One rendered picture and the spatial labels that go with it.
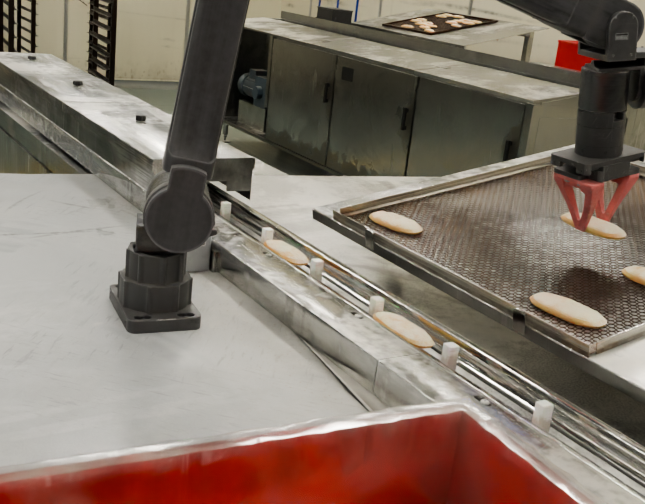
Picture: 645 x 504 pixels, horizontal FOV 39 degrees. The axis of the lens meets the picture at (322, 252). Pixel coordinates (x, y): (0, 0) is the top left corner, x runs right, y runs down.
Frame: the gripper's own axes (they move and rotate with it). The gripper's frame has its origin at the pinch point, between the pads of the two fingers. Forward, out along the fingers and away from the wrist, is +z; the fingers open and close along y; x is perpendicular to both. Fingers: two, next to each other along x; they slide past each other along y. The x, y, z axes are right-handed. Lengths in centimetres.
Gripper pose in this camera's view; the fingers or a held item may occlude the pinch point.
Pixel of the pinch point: (591, 220)
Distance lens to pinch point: 121.0
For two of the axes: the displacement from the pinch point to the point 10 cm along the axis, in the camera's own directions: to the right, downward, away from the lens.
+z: 0.3, 9.2, 3.9
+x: -5.2, -3.2, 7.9
